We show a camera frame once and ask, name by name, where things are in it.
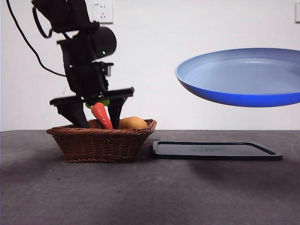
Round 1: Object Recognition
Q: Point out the blue round plate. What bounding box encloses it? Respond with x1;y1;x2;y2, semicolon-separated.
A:
175;48;300;108

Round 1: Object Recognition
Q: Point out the orange toy carrot with leaves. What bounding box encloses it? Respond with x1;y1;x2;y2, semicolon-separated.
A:
85;99;113;130

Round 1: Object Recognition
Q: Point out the brown wicker basket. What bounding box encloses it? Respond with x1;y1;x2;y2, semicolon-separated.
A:
46;119;158;164

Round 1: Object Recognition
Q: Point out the black rectangular tray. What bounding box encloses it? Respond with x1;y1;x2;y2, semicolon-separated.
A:
152;141;283;161

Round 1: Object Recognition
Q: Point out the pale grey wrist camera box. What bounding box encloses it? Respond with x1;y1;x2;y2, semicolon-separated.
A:
102;62;113;77

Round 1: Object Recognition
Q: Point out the long black cable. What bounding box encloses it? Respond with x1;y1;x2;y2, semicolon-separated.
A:
6;0;68;77

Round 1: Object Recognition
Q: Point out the short looped black cable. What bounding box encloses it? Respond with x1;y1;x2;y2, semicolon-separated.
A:
32;6;53;38

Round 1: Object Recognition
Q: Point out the white wall power socket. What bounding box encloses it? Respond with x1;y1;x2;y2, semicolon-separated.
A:
91;2;113;24

